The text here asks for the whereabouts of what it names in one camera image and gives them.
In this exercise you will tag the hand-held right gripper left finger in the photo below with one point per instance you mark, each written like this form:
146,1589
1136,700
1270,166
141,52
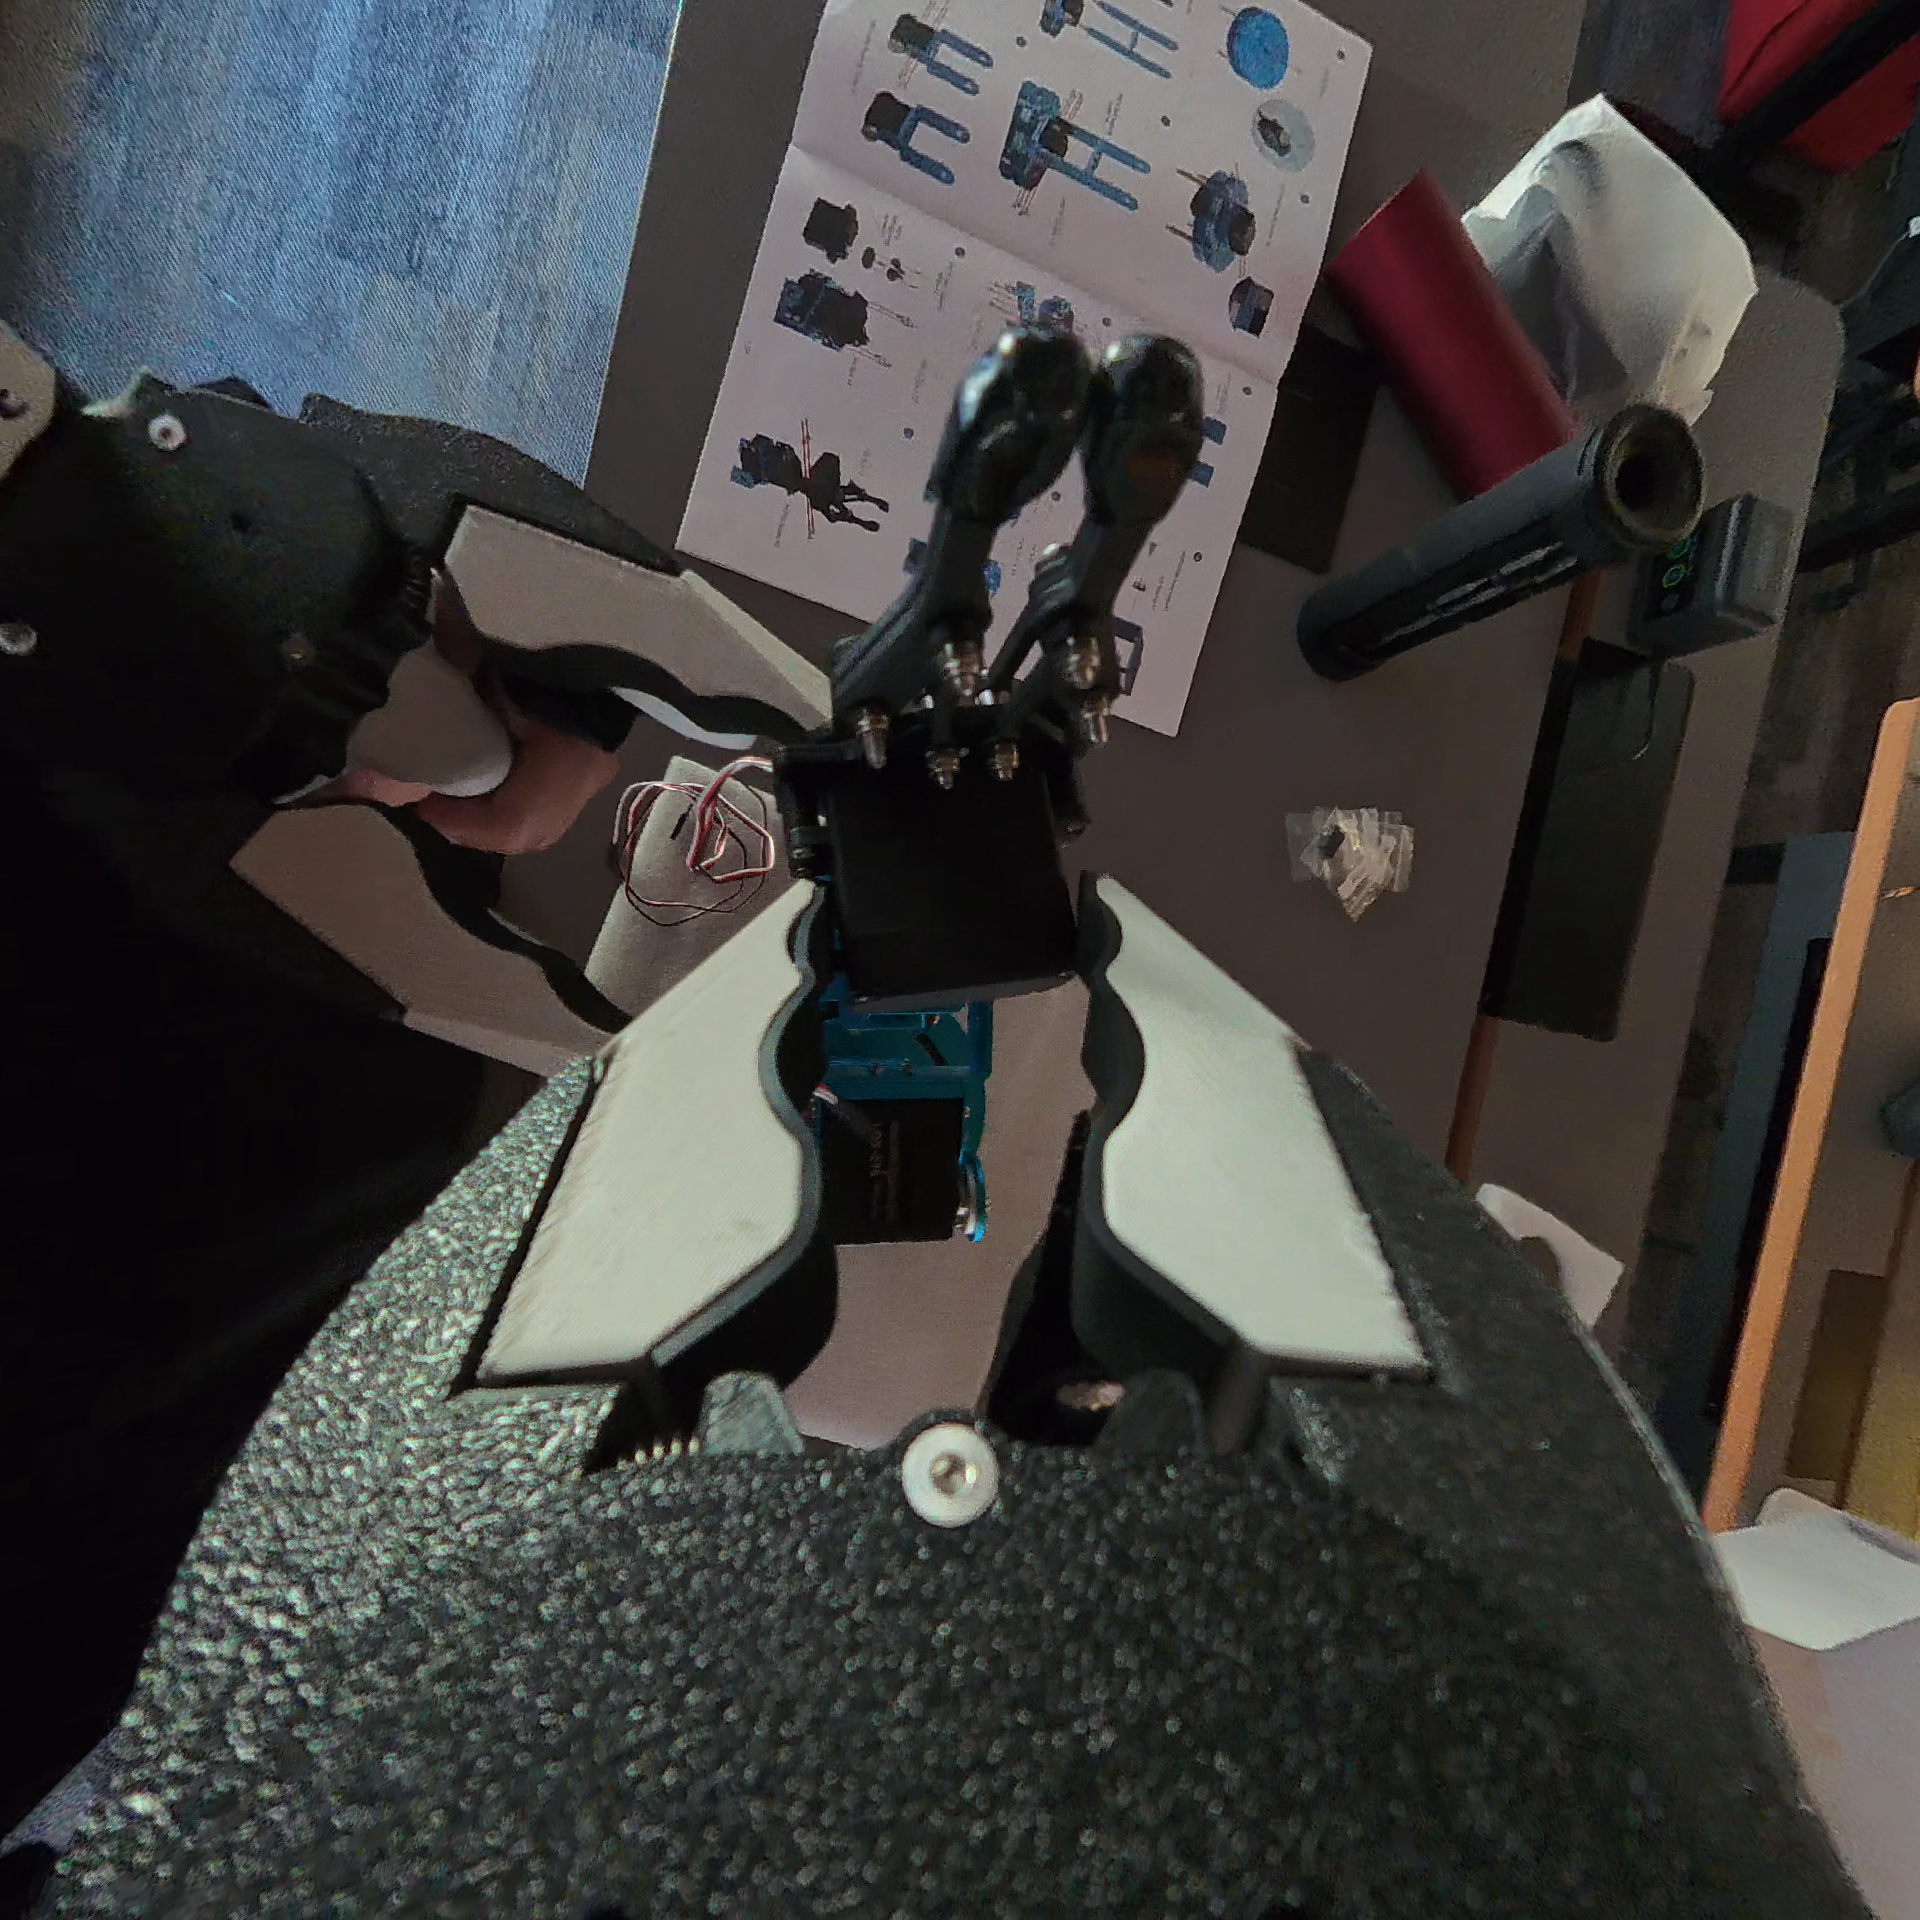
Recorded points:
660,1199

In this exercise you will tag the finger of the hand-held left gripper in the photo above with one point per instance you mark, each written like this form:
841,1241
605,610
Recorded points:
390,929
599,600

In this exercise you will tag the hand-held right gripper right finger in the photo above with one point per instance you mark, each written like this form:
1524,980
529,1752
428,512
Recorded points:
1260,1199

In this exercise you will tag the blue toy robot arm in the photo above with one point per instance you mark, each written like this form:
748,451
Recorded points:
960,883

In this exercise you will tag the person's left hand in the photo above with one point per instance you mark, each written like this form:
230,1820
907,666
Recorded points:
517,796

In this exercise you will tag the white foam sheet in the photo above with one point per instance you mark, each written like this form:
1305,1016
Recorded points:
930,1321

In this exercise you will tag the clear pouch with black part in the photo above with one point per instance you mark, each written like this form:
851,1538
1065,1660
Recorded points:
1351,854

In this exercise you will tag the person's black shirt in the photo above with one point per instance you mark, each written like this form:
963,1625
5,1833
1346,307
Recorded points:
150,1199

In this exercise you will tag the printed instruction leaflet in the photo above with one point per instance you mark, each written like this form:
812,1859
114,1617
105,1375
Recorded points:
960,390

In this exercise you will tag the light wooden table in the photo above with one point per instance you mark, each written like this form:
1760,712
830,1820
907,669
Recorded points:
1807,1142

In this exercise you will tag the black cylinder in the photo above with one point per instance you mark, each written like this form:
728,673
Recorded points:
1469,580

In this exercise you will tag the white paper sheet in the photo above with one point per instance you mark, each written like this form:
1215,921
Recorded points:
1831,1585

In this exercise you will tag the black square pad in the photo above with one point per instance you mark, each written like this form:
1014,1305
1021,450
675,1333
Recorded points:
1321,466

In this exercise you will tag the black device green display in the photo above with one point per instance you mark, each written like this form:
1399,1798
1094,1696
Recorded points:
1724,580

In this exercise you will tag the dark red cylinder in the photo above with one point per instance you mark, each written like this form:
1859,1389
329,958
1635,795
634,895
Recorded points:
1441,317

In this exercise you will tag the white crumpled wrapper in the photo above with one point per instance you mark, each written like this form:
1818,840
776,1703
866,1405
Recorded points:
1620,227

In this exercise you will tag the red fabric item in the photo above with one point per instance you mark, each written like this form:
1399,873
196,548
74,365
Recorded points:
1831,75

